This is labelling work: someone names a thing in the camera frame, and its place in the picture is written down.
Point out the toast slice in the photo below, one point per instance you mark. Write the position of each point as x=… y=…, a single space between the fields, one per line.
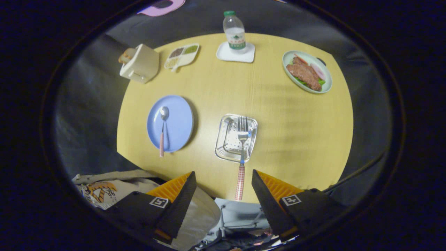
x=124 y=58
x=130 y=51

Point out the cream toaster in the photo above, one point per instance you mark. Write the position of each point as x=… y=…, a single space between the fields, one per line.
x=143 y=64

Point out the blue plate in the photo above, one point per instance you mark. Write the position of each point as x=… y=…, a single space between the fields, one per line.
x=179 y=122

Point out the pale green plate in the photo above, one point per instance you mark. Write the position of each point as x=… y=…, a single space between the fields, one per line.
x=289 y=59

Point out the metal cutlery holder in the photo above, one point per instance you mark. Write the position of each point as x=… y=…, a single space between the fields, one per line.
x=228 y=139

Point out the white square coaster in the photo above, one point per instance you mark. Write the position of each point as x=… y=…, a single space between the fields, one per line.
x=226 y=55

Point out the white divided dish with beans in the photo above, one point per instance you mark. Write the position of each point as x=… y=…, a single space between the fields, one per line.
x=181 y=57

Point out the clear water bottle green cap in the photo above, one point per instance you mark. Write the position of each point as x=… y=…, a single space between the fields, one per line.
x=234 y=33

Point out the person's white printed shirt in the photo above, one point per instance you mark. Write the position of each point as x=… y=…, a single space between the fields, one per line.
x=101 y=191

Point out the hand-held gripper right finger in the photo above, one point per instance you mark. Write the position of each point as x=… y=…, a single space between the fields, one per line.
x=266 y=202

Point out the grilled meat slices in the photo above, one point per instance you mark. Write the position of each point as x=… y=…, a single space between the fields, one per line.
x=303 y=73

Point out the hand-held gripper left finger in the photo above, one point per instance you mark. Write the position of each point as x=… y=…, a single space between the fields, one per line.
x=181 y=202

